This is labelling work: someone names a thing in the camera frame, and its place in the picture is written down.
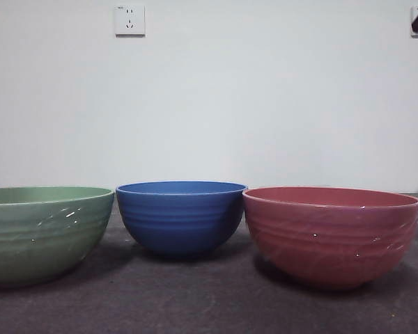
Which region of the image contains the red ribbed bowl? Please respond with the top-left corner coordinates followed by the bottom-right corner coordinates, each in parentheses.
top-left (242, 186), bottom-right (418, 292)

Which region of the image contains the green ribbed bowl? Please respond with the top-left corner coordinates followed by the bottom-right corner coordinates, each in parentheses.
top-left (0, 186), bottom-right (115, 287)

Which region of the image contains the blue ribbed bowl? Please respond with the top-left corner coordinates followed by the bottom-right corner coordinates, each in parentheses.
top-left (116, 180), bottom-right (248, 259)

